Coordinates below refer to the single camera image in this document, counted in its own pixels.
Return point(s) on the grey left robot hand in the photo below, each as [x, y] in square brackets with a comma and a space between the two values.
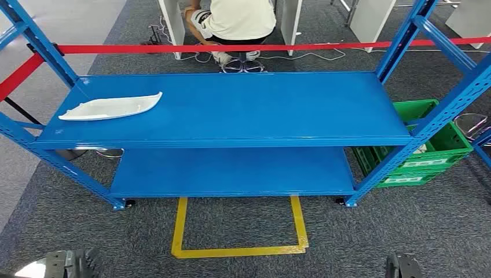
[69, 266]

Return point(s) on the white plastic car part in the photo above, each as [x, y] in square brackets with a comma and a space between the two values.
[111, 107]

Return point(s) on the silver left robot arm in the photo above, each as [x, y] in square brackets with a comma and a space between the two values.
[32, 270]

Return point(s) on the black shelf caster wheel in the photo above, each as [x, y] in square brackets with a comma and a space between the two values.
[340, 201]
[130, 203]

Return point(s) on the red barrier belt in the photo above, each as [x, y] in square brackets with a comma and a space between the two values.
[191, 48]
[19, 76]

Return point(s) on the black floor device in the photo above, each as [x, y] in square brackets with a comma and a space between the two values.
[153, 36]

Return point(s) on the black stool chrome base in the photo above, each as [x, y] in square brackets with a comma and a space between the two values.
[238, 40]

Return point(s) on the seated person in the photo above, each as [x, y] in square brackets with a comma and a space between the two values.
[238, 19]

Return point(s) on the green plastic crate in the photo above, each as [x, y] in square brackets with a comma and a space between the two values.
[445, 146]
[399, 179]

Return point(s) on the chrome stanchion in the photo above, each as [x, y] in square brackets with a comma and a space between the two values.
[472, 126]

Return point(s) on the black barrier post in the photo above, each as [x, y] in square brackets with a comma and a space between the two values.
[23, 111]
[57, 49]

